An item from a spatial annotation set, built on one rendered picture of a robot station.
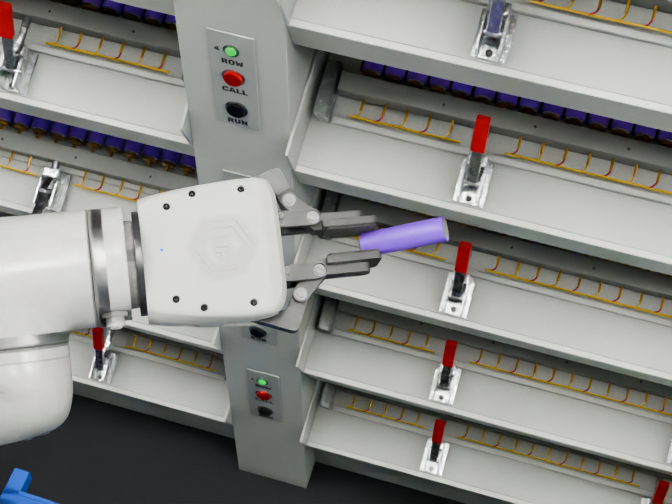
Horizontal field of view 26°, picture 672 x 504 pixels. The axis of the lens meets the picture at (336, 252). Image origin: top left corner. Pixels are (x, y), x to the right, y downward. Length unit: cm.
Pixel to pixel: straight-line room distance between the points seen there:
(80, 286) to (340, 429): 85
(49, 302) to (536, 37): 42
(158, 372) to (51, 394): 85
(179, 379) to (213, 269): 84
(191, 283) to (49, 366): 11
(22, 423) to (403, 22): 42
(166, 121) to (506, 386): 52
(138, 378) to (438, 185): 69
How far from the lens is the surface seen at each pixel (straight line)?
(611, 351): 145
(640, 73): 113
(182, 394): 185
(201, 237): 102
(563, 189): 129
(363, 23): 114
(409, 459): 181
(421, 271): 146
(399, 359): 163
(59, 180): 153
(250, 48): 118
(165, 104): 134
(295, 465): 189
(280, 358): 163
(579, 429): 163
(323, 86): 129
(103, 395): 200
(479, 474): 181
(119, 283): 101
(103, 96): 136
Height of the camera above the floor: 180
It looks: 58 degrees down
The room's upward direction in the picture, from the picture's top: straight up
